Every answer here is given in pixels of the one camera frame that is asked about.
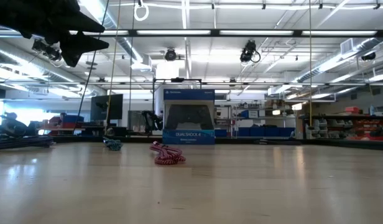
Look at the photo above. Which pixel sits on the dark shelf with red bins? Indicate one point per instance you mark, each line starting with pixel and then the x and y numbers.
pixel 347 127

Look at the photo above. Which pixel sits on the black monitor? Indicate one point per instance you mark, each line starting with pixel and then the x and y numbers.
pixel 106 107

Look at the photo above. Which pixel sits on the black camera on mount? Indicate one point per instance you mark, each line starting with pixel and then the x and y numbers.
pixel 170 54
pixel 248 51
pixel 47 51

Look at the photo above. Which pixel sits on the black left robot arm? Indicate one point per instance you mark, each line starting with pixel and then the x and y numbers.
pixel 17 141

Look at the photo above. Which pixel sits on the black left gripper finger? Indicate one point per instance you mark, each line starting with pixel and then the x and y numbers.
pixel 79 46
pixel 85 25

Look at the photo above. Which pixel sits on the shelf with blue bins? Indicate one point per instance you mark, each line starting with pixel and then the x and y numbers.
pixel 263 131

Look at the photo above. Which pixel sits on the blue DualShock 4 controller box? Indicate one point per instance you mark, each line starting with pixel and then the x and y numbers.
pixel 188 137

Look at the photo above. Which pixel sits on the black overhead bar with lights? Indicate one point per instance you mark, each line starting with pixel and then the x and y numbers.
pixel 210 32

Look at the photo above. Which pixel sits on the black table frame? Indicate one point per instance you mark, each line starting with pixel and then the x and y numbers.
pixel 272 141

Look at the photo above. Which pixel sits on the red and blue cart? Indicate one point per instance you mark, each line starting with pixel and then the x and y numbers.
pixel 68 123

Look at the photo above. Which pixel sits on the black background robot arm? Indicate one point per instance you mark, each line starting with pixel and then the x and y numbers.
pixel 152 119

